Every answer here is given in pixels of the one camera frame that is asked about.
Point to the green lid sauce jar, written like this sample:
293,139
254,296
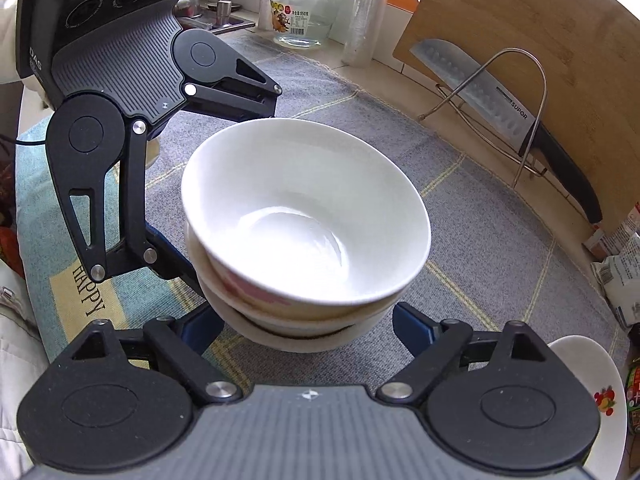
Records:
634,400

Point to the clear white plastic food bag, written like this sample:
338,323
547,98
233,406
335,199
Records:
622,285

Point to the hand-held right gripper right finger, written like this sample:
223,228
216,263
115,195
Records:
415,325

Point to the clear glass jar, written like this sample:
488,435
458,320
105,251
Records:
305,15

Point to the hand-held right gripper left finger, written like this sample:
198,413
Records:
205,327

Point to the small metal cup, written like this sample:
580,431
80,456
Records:
224,12

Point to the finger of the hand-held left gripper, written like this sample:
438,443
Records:
175,260
250,105

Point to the grey blue plaid cloth mat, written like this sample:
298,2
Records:
450,240

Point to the person's white jacket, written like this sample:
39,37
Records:
20,360

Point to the metal sink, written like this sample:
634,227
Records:
242,24

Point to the white orange paper food bag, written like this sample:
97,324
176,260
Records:
615,240

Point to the white plate fruit print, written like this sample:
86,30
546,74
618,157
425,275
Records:
600,375

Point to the clear plastic wrap roll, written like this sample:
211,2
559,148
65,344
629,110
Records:
365,20

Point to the wooden cutting board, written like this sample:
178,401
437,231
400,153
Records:
550,20

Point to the person's left forearm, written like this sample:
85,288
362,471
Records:
7,35

